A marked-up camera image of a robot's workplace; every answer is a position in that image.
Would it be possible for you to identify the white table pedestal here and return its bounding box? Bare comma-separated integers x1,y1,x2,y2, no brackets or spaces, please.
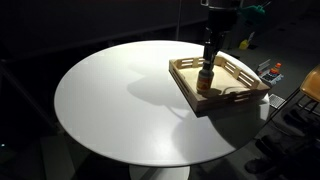
128,165,191,180

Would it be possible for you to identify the small brown bottle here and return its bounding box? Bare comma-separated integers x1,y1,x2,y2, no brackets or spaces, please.
195,66,215,95

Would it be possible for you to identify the blue patterned box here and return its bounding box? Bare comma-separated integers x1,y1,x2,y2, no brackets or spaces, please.
261,71,285,85

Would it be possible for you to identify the wooden slotted tray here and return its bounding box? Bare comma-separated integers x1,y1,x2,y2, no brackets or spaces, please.
168,55,272,113

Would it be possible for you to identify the orange bottle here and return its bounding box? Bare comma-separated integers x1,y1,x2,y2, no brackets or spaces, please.
269,62,283,76

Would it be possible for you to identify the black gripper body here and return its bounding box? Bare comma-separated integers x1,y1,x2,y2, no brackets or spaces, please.
205,6,239,35

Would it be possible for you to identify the metal floor grate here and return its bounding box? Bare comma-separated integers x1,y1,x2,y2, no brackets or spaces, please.
267,93,287,110

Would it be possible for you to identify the green cloth object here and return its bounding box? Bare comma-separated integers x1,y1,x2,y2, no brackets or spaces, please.
240,3,268,23

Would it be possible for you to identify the yellow chair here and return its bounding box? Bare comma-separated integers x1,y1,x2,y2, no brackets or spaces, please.
299,64,320,103

